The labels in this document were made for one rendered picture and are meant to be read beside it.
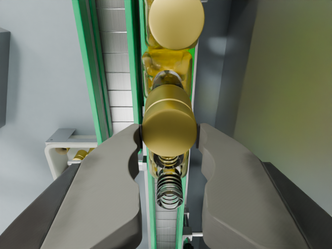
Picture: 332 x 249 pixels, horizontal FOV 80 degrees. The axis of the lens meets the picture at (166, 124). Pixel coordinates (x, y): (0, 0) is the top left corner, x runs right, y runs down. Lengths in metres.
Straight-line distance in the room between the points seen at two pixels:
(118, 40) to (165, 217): 0.51
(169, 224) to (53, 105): 0.50
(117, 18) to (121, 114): 0.19
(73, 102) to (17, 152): 0.29
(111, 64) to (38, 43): 0.25
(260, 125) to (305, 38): 0.12
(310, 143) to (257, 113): 0.10
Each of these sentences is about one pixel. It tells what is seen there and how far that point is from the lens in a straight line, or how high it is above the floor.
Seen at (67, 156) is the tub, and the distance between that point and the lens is 0.72.
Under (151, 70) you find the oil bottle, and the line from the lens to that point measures 0.21.
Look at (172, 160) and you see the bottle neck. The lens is 0.20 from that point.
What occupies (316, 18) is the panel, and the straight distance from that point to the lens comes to 0.23.
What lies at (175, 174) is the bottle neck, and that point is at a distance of 0.24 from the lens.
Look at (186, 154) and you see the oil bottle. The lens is 0.26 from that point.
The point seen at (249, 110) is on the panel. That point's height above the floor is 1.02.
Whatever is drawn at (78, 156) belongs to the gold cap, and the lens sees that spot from 0.66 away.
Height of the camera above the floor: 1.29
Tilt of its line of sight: 62 degrees down
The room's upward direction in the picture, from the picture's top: 179 degrees clockwise
